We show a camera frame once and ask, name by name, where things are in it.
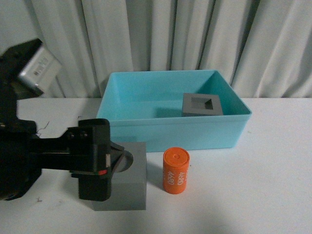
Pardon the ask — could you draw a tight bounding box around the orange cylinder part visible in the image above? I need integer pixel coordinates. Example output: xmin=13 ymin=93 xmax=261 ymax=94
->
xmin=162 ymin=147 xmax=190 ymax=195

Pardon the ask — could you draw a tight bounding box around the white pleated curtain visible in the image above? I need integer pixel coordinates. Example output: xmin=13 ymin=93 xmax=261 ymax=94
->
xmin=0 ymin=0 xmax=312 ymax=98

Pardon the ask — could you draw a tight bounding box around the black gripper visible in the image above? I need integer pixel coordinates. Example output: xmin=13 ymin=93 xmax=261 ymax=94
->
xmin=0 ymin=118 xmax=125 ymax=201

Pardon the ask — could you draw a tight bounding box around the gray cube with round recess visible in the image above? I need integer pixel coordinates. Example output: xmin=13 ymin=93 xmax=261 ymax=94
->
xmin=92 ymin=142 xmax=147 ymax=211

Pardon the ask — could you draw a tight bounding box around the gray cube with rectangular recess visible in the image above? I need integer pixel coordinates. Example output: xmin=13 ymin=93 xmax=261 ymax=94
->
xmin=182 ymin=93 xmax=223 ymax=117

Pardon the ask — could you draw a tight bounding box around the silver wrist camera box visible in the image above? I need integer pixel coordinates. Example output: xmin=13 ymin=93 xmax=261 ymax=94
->
xmin=19 ymin=45 xmax=61 ymax=96

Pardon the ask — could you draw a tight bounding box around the light blue plastic box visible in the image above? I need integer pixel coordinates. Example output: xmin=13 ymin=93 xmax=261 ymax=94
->
xmin=97 ymin=70 xmax=252 ymax=152

